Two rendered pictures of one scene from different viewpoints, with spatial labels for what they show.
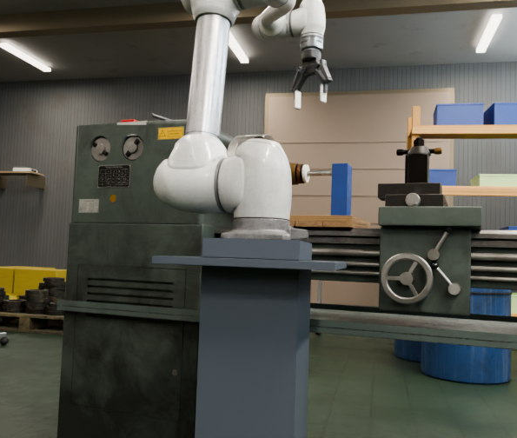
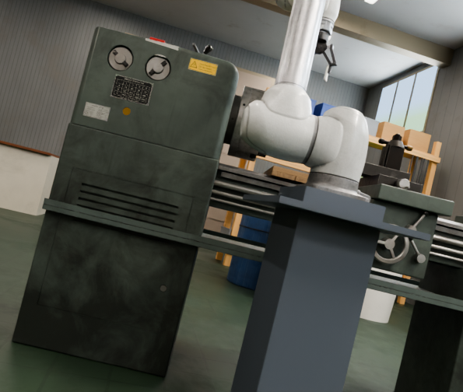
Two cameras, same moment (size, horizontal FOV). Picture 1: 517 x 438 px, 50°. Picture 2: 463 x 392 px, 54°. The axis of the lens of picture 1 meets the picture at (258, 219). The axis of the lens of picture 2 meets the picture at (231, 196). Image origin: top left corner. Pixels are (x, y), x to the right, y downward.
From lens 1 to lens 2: 0.88 m
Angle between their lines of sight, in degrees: 23
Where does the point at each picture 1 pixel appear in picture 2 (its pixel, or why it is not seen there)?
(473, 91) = not seen: hidden behind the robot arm
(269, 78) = (131, 19)
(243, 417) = (310, 348)
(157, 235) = (170, 159)
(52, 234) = not seen: outside the picture
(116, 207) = (129, 120)
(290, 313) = (366, 266)
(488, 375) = not seen: hidden behind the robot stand
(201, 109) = (301, 64)
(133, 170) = (155, 90)
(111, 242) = (117, 153)
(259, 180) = (355, 146)
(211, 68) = (314, 29)
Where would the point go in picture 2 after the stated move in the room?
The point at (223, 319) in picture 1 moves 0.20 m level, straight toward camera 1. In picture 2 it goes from (310, 261) to (359, 278)
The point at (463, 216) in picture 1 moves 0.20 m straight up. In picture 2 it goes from (440, 206) to (452, 156)
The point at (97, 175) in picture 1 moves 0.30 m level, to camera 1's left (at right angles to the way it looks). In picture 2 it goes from (113, 83) to (30, 56)
